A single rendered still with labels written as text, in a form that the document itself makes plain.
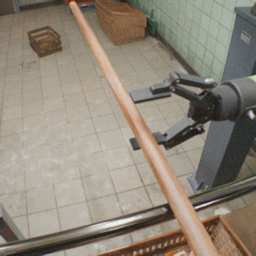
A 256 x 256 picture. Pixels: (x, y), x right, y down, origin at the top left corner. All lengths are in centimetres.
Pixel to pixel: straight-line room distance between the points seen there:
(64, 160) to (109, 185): 41
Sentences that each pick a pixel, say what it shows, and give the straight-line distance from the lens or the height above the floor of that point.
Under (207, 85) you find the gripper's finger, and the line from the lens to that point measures 53.
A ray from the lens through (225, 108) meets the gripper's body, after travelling 56.
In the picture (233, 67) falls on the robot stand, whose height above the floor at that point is 94.
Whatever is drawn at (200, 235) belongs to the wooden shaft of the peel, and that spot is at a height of 121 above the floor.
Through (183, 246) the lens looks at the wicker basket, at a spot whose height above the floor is 59.
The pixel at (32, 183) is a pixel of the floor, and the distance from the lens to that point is 200.
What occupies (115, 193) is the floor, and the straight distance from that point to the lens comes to 185.
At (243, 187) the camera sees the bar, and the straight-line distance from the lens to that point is 49.
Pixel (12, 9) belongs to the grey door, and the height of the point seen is 8.
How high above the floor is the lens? 155
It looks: 43 degrees down
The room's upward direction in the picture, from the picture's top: straight up
